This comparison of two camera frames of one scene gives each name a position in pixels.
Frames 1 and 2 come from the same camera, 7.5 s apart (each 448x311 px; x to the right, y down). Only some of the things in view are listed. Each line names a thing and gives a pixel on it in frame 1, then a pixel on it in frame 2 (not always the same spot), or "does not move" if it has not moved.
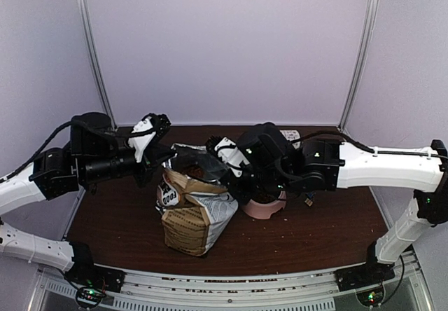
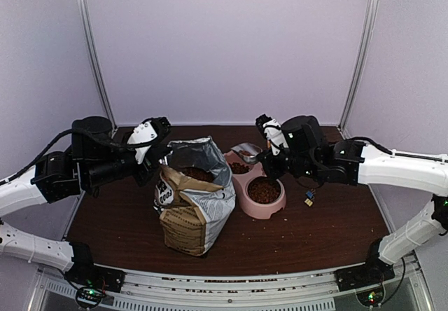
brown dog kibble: x=193 y=170 → x=260 y=189
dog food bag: x=194 y=199 does not move
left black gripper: x=159 y=154 does not move
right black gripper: x=239 y=195 → x=272 y=171
